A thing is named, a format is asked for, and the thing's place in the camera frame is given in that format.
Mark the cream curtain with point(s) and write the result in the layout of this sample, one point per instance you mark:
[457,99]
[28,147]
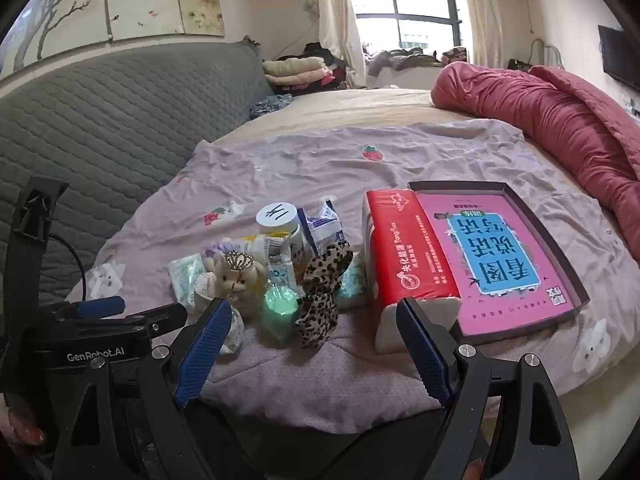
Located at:
[477,10]
[332,15]

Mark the mint green tissue pack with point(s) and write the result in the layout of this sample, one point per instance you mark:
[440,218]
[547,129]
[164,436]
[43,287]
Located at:
[185,280]
[352,280]

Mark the small white patterned pouch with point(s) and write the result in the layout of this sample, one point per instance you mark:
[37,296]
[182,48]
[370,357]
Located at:
[234,335]

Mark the person's left hand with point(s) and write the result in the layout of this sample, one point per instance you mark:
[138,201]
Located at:
[22,425]

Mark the yellow white snack packet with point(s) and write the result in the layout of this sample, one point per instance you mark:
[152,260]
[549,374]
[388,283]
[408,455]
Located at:
[270,255]

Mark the tree print wall panel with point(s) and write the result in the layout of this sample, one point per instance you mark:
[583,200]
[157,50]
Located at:
[115,5]

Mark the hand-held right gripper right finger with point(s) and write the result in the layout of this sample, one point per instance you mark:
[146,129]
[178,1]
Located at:
[425,355]

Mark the lilac printed blanket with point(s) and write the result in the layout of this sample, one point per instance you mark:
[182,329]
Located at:
[310,170]

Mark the window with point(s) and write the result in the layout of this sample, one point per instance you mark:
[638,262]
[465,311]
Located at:
[415,0]

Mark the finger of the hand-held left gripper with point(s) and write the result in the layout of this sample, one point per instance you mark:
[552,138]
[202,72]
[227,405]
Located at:
[157,317]
[97,306]

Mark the pale pink folded cloth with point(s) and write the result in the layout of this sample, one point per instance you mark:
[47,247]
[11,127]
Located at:
[300,82]

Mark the pink red duvet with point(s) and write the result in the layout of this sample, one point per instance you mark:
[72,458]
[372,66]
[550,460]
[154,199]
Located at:
[550,110]

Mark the white bottle with lid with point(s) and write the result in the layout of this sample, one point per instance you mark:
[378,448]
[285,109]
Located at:
[277,217]

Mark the red tissue pack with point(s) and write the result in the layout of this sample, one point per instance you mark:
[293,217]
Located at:
[405,265]

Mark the grey quilted headboard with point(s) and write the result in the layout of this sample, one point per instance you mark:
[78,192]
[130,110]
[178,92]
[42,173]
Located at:
[115,125]

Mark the green plush ball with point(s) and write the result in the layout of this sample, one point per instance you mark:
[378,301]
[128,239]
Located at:
[280,312]

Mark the leopard print bow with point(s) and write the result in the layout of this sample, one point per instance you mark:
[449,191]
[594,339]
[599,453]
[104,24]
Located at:
[320,290]

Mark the black television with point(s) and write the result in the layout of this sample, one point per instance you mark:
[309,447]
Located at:
[620,57]

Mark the clothes pile on windowsill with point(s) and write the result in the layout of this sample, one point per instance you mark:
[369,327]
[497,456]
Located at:
[410,57]

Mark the pink shallow cardboard box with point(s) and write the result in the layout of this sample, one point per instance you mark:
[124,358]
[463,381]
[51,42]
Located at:
[500,260]

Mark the beige bed sheet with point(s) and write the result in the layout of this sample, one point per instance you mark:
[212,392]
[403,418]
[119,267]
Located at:
[360,105]

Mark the blue patterned cloth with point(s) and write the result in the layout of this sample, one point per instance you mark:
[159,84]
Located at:
[270,105]

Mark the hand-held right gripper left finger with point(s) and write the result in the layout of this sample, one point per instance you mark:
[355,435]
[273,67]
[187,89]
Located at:
[205,350]

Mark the cream bear with crown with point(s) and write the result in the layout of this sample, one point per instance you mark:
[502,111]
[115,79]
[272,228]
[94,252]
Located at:
[235,280]

